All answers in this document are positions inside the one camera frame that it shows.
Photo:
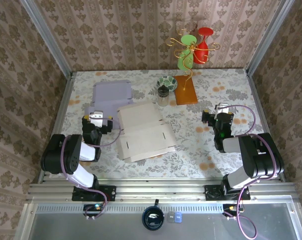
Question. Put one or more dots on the lavender paper box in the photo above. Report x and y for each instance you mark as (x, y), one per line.
(111, 92)

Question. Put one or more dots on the white paper box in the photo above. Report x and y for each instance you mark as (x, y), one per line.
(141, 130)

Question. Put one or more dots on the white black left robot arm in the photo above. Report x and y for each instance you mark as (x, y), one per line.
(73, 160)

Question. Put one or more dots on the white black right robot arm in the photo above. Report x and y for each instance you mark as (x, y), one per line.
(261, 160)

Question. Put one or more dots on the glass jar black lid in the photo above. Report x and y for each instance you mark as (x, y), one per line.
(163, 98)

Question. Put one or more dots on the leaf pattern bowl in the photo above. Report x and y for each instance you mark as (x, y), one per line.
(169, 80)

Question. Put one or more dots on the floral patterned tablecloth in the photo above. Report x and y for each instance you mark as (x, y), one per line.
(166, 170)

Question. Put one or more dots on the small circuit board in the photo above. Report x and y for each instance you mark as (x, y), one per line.
(91, 207)
(231, 208)

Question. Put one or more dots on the green wine glass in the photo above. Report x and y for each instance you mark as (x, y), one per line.
(188, 40)

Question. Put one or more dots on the red wine glass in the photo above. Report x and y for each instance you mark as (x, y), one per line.
(205, 32)

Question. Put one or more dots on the grey metal panel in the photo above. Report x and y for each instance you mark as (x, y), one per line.
(116, 227)

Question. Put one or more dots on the blue memory card case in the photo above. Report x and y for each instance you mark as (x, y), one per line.
(178, 217)

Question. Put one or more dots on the dark blue mug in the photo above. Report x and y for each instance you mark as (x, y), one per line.
(153, 220)

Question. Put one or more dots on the clear memory card case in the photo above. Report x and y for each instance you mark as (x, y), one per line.
(170, 217)

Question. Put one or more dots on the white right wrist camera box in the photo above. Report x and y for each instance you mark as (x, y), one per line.
(222, 108)

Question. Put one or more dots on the aluminium table side rail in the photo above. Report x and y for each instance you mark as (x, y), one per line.
(266, 125)
(58, 125)

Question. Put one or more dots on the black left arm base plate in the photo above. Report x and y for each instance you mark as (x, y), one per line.
(111, 192)

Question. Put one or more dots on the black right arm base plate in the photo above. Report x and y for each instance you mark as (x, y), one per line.
(211, 192)

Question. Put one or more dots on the aluminium frame post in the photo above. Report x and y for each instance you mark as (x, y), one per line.
(268, 37)
(48, 37)

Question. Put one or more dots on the aluminium frame cross rail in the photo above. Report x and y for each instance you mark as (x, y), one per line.
(161, 192)

